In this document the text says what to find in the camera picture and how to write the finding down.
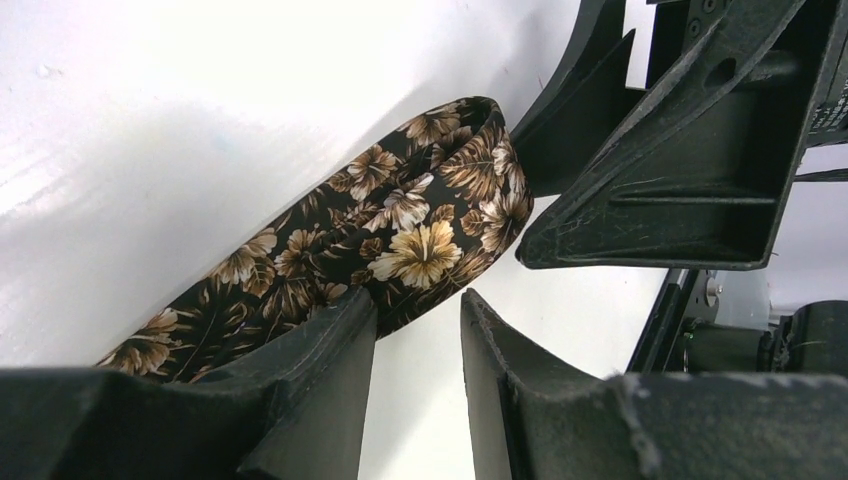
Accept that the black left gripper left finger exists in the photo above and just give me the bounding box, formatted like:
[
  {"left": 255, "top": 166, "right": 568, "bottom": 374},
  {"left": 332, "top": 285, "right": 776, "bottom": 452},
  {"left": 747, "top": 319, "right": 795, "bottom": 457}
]
[{"left": 1, "top": 288, "right": 377, "bottom": 479}]

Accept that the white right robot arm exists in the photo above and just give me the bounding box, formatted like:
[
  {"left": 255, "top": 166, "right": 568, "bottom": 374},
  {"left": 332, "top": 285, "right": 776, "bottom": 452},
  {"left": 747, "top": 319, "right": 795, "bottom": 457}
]
[{"left": 513, "top": 1, "right": 847, "bottom": 373}]

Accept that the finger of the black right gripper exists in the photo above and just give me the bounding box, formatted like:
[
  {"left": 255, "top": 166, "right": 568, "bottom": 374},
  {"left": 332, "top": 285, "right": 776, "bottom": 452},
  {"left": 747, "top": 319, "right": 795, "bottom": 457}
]
[{"left": 511, "top": 0, "right": 645, "bottom": 198}]

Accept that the brown floral tie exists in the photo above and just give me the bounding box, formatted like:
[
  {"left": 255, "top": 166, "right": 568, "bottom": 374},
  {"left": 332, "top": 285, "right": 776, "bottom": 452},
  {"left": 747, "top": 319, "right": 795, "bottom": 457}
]
[{"left": 99, "top": 96, "right": 534, "bottom": 383}]

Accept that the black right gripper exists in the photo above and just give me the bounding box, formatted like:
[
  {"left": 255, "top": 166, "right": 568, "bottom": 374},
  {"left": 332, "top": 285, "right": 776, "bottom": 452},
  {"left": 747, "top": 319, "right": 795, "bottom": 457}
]
[{"left": 516, "top": 0, "right": 847, "bottom": 271}]

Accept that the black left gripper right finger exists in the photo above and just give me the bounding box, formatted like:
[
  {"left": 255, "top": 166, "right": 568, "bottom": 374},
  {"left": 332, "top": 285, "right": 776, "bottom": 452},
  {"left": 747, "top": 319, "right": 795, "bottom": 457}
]
[{"left": 461, "top": 290, "right": 847, "bottom": 479}]

